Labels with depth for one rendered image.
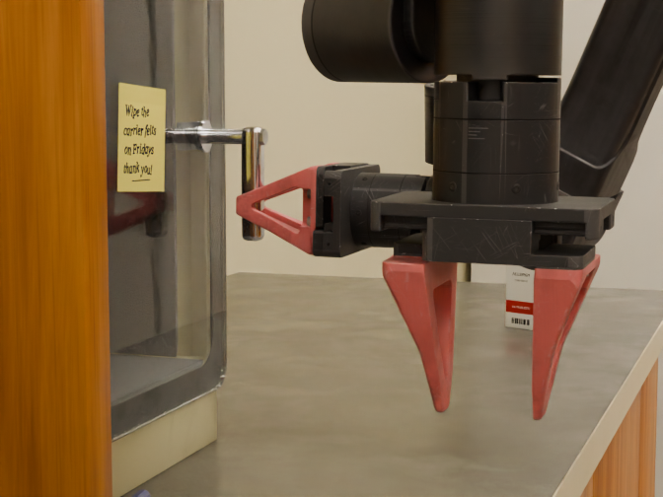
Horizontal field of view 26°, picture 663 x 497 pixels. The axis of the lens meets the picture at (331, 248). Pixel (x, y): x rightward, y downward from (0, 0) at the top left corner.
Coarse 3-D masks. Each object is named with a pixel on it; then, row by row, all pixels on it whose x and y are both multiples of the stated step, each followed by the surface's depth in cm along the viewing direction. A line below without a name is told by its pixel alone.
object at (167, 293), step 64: (128, 0) 101; (192, 0) 111; (128, 64) 101; (192, 64) 112; (192, 128) 112; (128, 192) 102; (192, 192) 113; (128, 256) 102; (192, 256) 113; (128, 320) 103; (192, 320) 113; (128, 384) 103; (192, 384) 114
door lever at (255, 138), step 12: (204, 120) 114; (204, 132) 114; (216, 132) 113; (228, 132) 113; (240, 132) 113; (252, 132) 112; (264, 132) 112; (204, 144) 114; (252, 144) 112; (264, 144) 112; (252, 156) 112; (252, 168) 112; (252, 180) 112; (252, 228) 113; (252, 240) 113
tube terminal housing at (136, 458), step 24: (192, 408) 117; (216, 408) 122; (144, 432) 109; (168, 432) 113; (192, 432) 117; (216, 432) 122; (120, 456) 105; (144, 456) 109; (168, 456) 113; (120, 480) 105; (144, 480) 109
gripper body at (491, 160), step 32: (448, 96) 63; (512, 96) 62; (544, 96) 63; (448, 128) 63; (480, 128) 62; (512, 128) 62; (544, 128) 63; (448, 160) 64; (480, 160) 63; (512, 160) 62; (544, 160) 63; (416, 192) 69; (448, 192) 64; (480, 192) 63; (512, 192) 63; (544, 192) 63; (384, 224) 65; (416, 224) 64; (544, 224) 62; (576, 224) 62; (608, 224) 65
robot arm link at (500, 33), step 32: (416, 0) 66; (448, 0) 63; (480, 0) 62; (512, 0) 62; (544, 0) 62; (416, 32) 66; (448, 32) 63; (480, 32) 62; (512, 32) 62; (544, 32) 62; (448, 64) 63; (480, 64) 62; (512, 64) 62; (544, 64) 63; (480, 96) 63
